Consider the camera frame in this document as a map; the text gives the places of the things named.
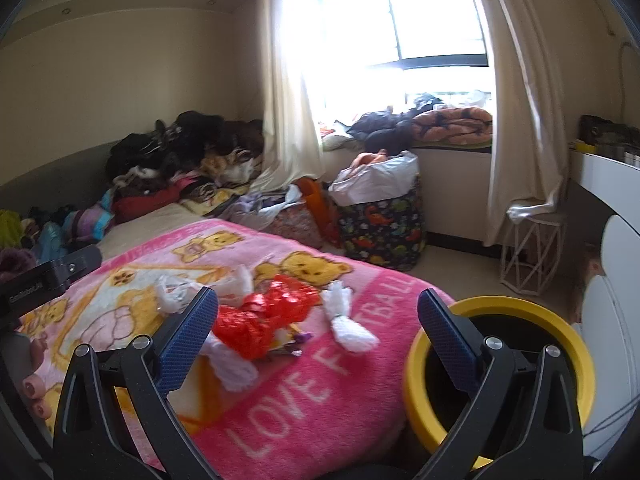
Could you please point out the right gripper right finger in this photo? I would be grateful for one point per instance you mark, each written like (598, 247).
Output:
(445, 334)

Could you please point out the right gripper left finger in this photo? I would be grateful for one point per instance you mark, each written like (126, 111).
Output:
(91, 438)

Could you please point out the red plastic wrapper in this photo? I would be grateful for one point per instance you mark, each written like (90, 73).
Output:
(249, 329)

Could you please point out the white yarn tassel bundle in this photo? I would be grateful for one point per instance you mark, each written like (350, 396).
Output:
(348, 333)

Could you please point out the yellow rimmed trash bin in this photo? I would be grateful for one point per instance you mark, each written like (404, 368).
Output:
(500, 384)

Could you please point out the left hand painted nails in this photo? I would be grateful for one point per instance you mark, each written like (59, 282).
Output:
(34, 390)

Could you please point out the striped purple blue cloth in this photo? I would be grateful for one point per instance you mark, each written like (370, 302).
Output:
(90, 225)

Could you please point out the white dresser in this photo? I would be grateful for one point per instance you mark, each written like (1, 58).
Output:
(610, 311)

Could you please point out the pink bear fleece blanket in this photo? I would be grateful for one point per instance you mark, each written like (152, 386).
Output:
(302, 372)

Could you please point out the dinosaur print laundry basket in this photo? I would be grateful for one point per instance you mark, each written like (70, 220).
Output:
(388, 233)

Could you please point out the pile of dark clothes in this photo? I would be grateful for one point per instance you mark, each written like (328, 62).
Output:
(195, 147)

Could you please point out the floral fabric bag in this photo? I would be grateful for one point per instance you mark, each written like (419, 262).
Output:
(296, 223)

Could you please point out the orange bag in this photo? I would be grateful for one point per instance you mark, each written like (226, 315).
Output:
(319, 210)

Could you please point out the orange patterned folded blanket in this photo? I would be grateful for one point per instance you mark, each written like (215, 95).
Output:
(462, 127)

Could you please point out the left cream curtain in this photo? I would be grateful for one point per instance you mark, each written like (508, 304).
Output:
(292, 149)

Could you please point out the cream curtain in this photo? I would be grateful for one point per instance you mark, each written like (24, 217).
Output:
(292, 149)
(529, 155)

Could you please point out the black jacket on sill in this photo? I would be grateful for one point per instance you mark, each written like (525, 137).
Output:
(383, 131)

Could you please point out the right cream curtain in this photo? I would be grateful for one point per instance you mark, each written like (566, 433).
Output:
(529, 155)

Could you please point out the white wire side table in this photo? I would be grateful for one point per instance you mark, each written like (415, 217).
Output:
(531, 253)

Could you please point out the window frame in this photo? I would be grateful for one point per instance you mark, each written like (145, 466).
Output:
(405, 34)

